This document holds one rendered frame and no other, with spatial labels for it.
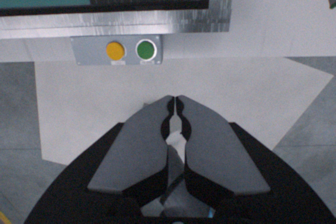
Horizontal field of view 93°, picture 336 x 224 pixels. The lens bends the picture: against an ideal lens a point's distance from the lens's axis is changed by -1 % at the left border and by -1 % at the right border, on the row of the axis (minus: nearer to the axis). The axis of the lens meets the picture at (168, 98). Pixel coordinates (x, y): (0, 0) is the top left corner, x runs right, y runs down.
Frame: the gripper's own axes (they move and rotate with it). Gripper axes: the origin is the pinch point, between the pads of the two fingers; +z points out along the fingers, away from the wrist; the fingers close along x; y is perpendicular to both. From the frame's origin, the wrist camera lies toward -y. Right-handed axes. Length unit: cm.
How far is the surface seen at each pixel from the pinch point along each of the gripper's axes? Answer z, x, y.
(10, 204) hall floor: 123, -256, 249
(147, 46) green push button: 25.9, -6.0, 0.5
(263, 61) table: 37.3, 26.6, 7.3
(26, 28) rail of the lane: 27.8, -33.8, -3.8
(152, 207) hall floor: 123, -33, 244
